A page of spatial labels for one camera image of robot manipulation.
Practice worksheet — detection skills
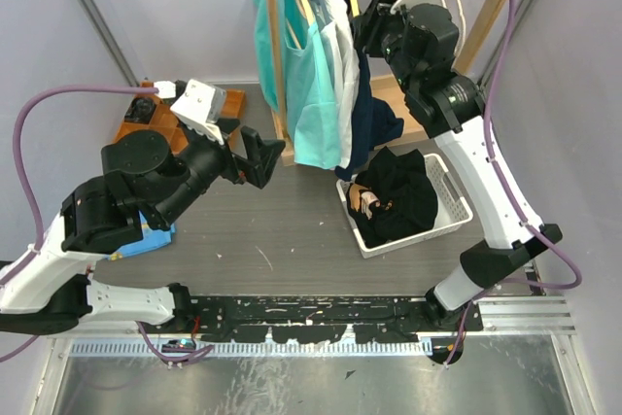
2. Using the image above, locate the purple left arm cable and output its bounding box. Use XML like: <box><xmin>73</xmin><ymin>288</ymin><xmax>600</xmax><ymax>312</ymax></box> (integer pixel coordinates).
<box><xmin>0</xmin><ymin>85</ymin><xmax>215</xmax><ymax>370</ymax></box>

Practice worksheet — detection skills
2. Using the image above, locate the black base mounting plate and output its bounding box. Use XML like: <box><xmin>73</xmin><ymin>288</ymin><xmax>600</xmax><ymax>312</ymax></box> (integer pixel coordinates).
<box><xmin>144</xmin><ymin>295</ymin><xmax>483</xmax><ymax>345</ymax></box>

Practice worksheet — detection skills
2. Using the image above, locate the black printed t shirt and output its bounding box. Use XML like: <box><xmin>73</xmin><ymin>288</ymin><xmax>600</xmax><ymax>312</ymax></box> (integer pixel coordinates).
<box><xmin>346</xmin><ymin>148</ymin><xmax>437</xmax><ymax>248</ymax></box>

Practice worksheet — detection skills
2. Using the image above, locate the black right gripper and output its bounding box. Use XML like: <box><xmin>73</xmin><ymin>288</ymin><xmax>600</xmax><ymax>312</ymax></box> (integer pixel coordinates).
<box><xmin>351</xmin><ymin>0</ymin><xmax>418</xmax><ymax>95</ymax></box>

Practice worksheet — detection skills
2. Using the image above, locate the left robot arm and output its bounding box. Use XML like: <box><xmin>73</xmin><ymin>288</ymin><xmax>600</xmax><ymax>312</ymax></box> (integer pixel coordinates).
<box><xmin>1</xmin><ymin>126</ymin><xmax>285</xmax><ymax>336</ymax></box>

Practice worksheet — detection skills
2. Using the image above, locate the white slotted cable duct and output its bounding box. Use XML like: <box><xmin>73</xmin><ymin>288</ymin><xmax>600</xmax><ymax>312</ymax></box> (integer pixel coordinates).
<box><xmin>69</xmin><ymin>338</ymin><xmax>432</xmax><ymax>358</ymax></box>

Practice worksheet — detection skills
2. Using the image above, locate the wooden compartment tray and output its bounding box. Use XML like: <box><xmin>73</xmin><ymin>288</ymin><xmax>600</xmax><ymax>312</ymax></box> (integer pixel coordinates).
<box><xmin>114</xmin><ymin>80</ymin><xmax>246</xmax><ymax>154</ymax></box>

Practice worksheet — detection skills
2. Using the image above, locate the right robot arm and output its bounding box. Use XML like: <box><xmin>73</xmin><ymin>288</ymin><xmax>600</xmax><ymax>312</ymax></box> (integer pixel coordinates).
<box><xmin>352</xmin><ymin>0</ymin><xmax>563</xmax><ymax>331</ymax></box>

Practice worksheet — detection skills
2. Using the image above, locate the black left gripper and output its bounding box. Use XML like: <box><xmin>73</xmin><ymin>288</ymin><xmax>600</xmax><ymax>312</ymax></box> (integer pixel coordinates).
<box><xmin>156</xmin><ymin>117</ymin><xmax>288</xmax><ymax>229</ymax></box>

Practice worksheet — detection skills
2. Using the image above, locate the white hanging t shirt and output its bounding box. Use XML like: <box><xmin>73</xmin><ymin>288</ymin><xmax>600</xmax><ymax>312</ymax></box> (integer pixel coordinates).
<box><xmin>327</xmin><ymin>0</ymin><xmax>360</xmax><ymax>168</ymax></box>

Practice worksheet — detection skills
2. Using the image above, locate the blue folded cloth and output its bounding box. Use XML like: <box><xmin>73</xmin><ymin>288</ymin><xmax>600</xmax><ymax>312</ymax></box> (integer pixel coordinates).
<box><xmin>107</xmin><ymin>214</ymin><xmax>176</xmax><ymax>261</ymax></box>

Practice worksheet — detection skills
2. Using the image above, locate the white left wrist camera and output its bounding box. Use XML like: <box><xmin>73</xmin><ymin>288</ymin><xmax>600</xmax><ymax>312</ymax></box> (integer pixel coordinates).
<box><xmin>170</xmin><ymin>79</ymin><xmax>226</xmax><ymax>146</ymax></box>

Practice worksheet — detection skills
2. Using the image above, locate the rolled dark sock left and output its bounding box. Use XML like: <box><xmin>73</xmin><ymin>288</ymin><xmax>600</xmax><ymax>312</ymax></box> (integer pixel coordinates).
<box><xmin>124</xmin><ymin>97</ymin><xmax>156</xmax><ymax>124</ymax></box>

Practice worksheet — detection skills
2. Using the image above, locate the white perforated plastic basket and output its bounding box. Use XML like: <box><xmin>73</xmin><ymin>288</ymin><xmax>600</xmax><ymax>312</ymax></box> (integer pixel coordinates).
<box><xmin>335</xmin><ymin>153</ymin><xmax>473</xmax><ymax>259</ymax></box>

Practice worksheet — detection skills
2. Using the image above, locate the cream plastic hanger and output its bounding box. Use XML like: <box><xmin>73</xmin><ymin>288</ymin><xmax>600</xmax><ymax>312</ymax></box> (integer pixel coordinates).
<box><xmin>455</xmin><ymin>0</ymin><xmax>467</xmax><ymax>52</ymax></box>

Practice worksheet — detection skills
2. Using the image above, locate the teal hanging t shirt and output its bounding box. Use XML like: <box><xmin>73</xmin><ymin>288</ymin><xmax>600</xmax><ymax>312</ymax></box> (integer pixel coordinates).
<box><xmin>277</xmin><ymin>0</ymin><xmax>341</xmax><ymax>170</ymax></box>

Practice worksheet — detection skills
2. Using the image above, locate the navy t shirt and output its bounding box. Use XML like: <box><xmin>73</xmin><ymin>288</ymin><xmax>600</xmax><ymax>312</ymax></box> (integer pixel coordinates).
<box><xmin>334</xmin><ymin>50</ymin><xmax>404</xmax><ymax>181</ymax></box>

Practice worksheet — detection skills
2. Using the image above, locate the wooden clothes rack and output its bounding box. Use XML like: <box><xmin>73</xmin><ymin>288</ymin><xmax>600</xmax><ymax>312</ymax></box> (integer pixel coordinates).
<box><xmin>259</xmin><ymin>0</ymin><xmax>536</xmax><ymax>167</ymax></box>

